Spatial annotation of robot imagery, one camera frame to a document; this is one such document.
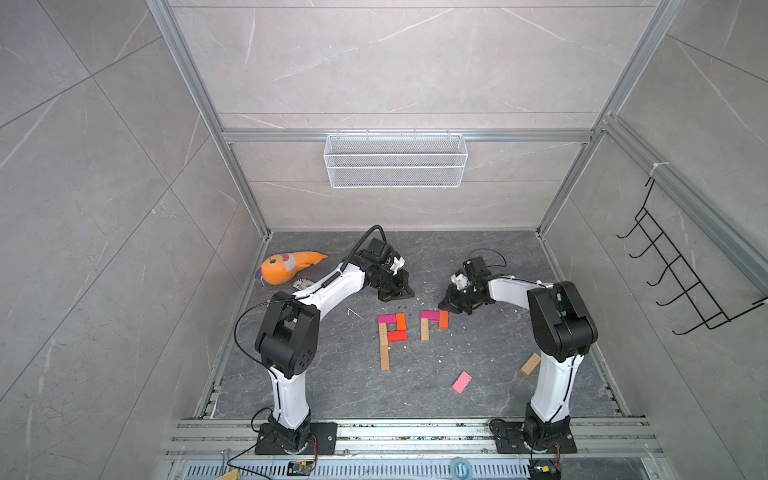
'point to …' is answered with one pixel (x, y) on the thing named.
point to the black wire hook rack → (686, 279)
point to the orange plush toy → (281, 268)
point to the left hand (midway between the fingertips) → (419, 291)
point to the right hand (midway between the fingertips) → (442, 305)
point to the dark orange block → (443, 319)
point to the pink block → (462, 382)
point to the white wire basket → (395, 160)
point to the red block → (394, 336)
